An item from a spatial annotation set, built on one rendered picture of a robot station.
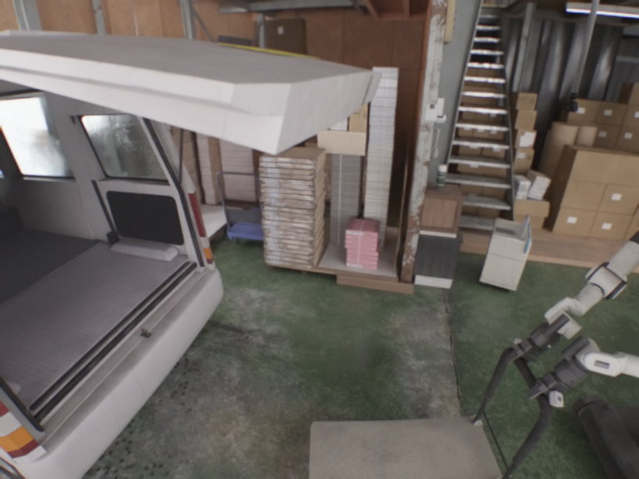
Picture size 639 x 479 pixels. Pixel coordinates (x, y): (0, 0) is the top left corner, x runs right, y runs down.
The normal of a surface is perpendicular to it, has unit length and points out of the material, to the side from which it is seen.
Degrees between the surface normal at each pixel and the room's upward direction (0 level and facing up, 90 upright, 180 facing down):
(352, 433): 0
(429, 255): 90
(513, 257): 90
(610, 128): 90
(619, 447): 0
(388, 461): 0
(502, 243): 90
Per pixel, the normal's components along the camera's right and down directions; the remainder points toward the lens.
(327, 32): -0.25, 0.46
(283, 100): 0.70, 0.53
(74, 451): 0.94, 0.08
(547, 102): -0.45, 0.42
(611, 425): 0.00, -0.88
